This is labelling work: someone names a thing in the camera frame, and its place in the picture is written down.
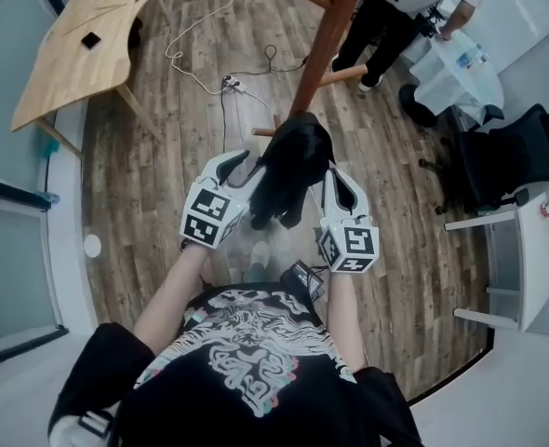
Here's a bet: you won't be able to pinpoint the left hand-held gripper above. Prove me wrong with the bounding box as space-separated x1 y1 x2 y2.
180 149 266 251

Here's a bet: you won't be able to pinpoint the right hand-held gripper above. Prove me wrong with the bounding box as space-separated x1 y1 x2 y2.
318 169 381 274

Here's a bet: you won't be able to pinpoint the black clothes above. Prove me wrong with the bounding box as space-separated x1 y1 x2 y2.
248 112 337 231

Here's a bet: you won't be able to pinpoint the wooden coat rack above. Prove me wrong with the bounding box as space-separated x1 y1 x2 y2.
251 0 374 139

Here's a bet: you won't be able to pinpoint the person's right forearm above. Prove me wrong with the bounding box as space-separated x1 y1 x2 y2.
325 270 368 373

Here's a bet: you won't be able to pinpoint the person's left forearm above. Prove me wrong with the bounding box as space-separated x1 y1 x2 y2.
131 241 211 357

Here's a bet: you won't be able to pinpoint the person's white shoe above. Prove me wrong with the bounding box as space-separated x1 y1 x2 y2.
249 240 272 270

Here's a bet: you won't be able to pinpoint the small electronic box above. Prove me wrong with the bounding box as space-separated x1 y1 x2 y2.
280 260 327 303

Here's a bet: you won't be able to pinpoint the white power strip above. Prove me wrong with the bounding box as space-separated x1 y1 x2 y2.
221 74 248 94

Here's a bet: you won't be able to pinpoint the black round stool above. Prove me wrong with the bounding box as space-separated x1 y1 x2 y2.
398 83 439 129

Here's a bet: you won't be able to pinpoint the white round floor disc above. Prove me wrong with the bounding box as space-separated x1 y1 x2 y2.
83 233 103 259

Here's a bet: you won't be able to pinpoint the round table with white cloth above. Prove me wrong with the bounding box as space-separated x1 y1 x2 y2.
408 29 507 121

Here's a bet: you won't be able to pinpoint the black office chair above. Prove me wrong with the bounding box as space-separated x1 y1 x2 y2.
417 103 549 217

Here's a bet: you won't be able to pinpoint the light wooden table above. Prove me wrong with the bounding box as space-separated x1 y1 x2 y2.
10 0 165 158

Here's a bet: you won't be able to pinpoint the clear water bottle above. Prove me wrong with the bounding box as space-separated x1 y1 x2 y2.
455 44 490 70

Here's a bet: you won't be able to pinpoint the white side desk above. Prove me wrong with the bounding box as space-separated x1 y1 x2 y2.
443 192 549 333

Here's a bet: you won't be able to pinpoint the small black device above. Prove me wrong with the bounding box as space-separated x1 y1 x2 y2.
79 30 103 51

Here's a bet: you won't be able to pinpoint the person's black printed t-shirt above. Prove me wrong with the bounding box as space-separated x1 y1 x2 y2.
48 284 425 447

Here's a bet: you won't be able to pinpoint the black framed glass partition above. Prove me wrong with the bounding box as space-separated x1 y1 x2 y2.
0 171 70 359

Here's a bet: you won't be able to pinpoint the black power cable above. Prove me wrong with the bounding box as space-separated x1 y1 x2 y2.
220 43 313 157

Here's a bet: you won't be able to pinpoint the white power cable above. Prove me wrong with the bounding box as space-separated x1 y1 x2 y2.
165 0 248 96

